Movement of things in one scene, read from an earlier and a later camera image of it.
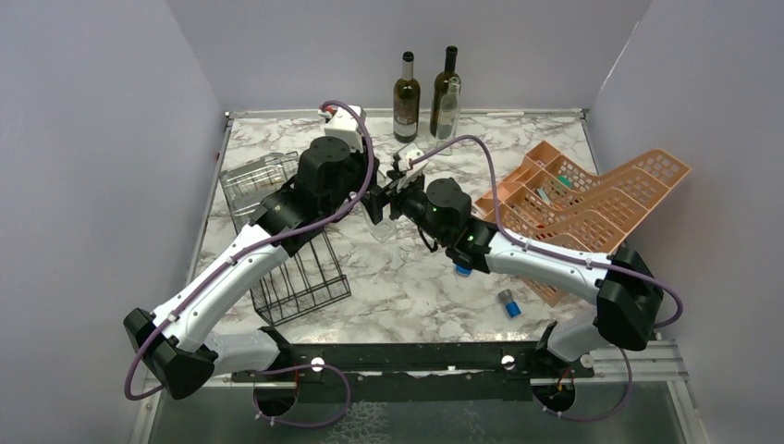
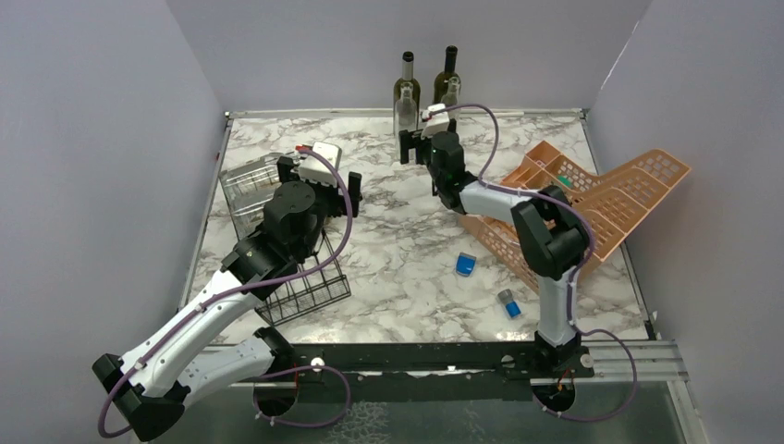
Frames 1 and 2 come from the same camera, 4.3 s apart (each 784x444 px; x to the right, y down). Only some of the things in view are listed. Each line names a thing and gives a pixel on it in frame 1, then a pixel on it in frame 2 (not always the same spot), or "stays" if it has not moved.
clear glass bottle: [449, 117] stays
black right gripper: [379, 198] → [408, 140]
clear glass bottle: [385, 229] → [406, 118]
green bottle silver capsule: [407, 103] stays
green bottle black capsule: [441, 86] stays
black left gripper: [362, 160] → [289, 174]
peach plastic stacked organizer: [553, 199] stays
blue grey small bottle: [512, 307] stays
